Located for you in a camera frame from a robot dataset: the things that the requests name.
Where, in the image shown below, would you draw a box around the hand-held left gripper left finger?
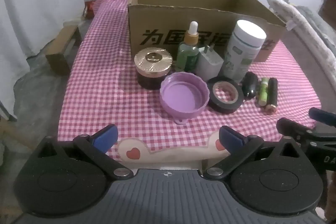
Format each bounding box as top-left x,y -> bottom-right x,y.
38,124 -> 134,179

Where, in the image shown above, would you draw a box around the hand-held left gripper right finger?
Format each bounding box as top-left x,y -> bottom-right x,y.
203,125 -> 300,179

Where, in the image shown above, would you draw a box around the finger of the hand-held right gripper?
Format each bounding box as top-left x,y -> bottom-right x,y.
309,107 -> 336,126
276,117 -> 319,142

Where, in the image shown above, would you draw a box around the black tape roll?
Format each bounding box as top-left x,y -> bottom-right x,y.
207,76 -> 244,114

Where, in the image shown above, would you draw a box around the small black oval case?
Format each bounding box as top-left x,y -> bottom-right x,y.
241,72 -> 259,98

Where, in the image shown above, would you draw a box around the purple plastic lid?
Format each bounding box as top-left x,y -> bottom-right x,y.
160,72 -> 210,125

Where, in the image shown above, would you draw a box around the white charger plug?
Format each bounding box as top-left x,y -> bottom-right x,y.
196,46 -> 224,80

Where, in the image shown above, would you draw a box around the white supplement bottle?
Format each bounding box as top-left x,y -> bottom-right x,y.
222,20 -> 267,84

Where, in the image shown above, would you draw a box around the green dropper bottle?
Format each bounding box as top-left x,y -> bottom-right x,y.
175,21 -> 200,75

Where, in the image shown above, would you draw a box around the dark jar with gold lid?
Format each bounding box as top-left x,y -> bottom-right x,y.
134,47 -> 174,90

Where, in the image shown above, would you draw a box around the brown cardboard box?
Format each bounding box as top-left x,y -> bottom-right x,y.
128,0 -> 287,62

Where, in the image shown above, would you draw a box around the pink checkered tablecloth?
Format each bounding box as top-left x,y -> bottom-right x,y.
57,0 -> 322,169

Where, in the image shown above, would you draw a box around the grey pillow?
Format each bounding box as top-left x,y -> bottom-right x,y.
291,5 -> 336,56

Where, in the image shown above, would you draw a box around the white fluffy pillow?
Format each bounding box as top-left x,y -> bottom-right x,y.
266,0 -> 336,83

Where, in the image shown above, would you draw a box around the small cardboard box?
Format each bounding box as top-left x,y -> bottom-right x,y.
45,26 -> 83,76

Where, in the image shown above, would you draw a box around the brown wooden door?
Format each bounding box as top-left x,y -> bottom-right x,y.
318,0 -> 336,28

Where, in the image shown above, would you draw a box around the red packet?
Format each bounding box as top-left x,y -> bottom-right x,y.
83,0 -> 95,18

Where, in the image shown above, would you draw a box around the white curtain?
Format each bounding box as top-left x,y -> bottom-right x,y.
0,0 -> 100,122

